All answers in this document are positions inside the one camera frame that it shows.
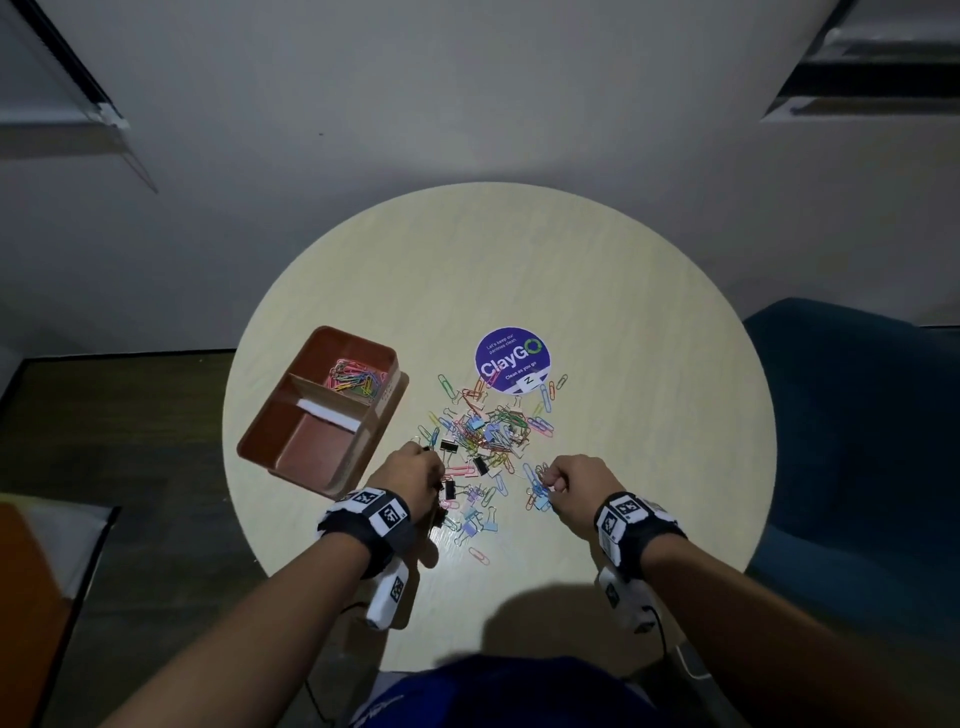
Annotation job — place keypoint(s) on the person's right hand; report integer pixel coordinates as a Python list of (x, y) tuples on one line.
[(585, 491)]

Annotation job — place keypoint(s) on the person's left hand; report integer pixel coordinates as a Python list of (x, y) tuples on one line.
[(401, 474)]

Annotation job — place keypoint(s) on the person's left fingers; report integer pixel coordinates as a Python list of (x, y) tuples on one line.
[(430, 471)]

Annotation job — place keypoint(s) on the person's right fingers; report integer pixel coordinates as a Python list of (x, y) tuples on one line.
[(550, 477)]

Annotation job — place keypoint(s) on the blue paper clip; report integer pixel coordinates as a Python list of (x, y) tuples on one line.
[(537, 493)]

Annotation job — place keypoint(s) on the person's right forearm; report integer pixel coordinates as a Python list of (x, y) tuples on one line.
[(772, 637)]

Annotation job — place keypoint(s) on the person's left forearm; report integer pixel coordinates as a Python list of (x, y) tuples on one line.
[(247, 637)]

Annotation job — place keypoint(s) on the pile of colourful mixed clips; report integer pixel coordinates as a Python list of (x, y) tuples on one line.
[(491, 439)]

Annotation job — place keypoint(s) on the black marker wristband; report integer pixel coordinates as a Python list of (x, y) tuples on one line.
[(634, 528), (369, 525)]

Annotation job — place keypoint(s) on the pink paper clip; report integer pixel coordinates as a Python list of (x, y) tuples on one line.
[(478, 556)]

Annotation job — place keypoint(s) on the bunch of sorted paper clips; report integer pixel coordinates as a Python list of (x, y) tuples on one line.
[(355, 376)]

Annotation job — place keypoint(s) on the red divided organizer tray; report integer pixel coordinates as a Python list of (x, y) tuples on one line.
[(315, 431)]

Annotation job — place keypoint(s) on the purple round sticker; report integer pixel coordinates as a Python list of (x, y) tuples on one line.
[(511, 358)]

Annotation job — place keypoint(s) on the person's blue shirt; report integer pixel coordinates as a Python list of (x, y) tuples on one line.
[(502, 694)]

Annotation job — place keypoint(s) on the blue armchair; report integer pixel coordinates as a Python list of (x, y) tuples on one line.
[(855, 465)]

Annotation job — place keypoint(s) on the orange seat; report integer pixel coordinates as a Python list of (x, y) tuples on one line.
[(30, 615)]

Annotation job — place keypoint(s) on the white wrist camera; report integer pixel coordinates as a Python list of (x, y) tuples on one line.
[(388, 592), (624, 600)]

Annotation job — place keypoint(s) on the window frame with blind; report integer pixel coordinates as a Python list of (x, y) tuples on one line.
[(870, 67), (67, 82)]

